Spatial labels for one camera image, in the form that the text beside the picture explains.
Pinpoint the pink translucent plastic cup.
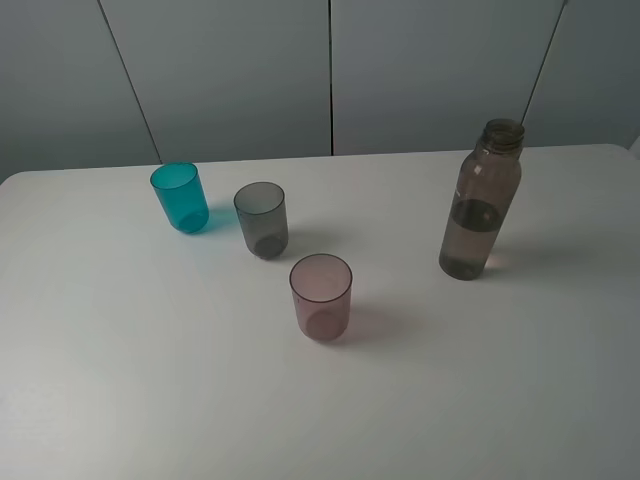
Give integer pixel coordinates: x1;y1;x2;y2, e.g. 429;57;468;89
289;253;353;342

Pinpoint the teal translucent plastic cup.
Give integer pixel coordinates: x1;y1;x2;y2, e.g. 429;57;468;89
150;162;209;234

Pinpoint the grey translucent plastic cup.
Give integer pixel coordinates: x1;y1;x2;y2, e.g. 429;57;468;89
233;181;289;260

